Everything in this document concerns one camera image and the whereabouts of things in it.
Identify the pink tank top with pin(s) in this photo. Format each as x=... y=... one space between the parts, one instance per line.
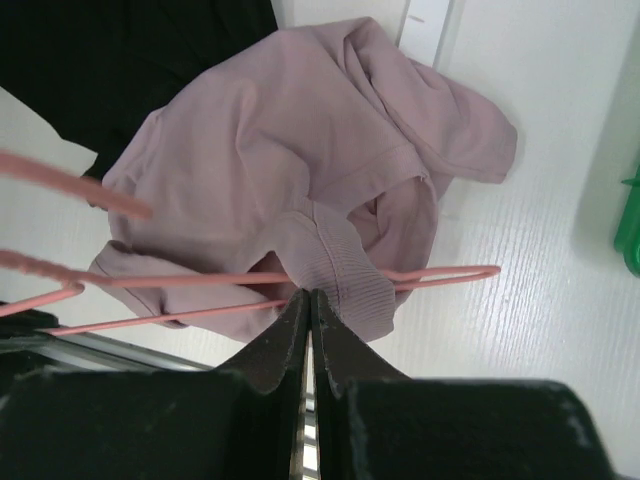
x=321 y=152

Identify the green plastic tray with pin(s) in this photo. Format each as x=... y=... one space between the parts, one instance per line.
x=626 y=241

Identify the white metal clothes rack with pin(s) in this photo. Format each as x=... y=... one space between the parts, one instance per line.
x=424 y=30

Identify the black tank top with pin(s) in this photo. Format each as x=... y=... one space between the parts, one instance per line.
x=94 y=70

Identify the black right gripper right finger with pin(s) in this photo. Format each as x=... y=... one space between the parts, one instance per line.
x=364 y=406

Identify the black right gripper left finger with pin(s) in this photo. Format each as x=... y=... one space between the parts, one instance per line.
x=266 y=434

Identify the pink wire hanger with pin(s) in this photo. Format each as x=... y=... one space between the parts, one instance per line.
x=73 y=282

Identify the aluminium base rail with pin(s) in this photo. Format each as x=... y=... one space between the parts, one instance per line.
x=24 y=350

